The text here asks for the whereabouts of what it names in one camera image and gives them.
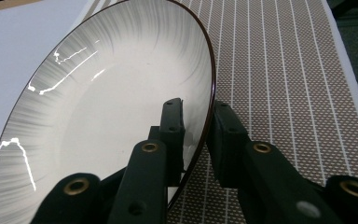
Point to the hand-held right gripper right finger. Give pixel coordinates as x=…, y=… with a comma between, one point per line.
x=230, y=146

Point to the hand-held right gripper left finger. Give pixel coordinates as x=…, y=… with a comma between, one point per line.
x=172, y=133

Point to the white plate with dark rim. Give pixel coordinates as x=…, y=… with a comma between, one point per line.
x=105, y=93

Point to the brown and white striped placemat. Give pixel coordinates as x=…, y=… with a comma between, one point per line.
x=276, y=77

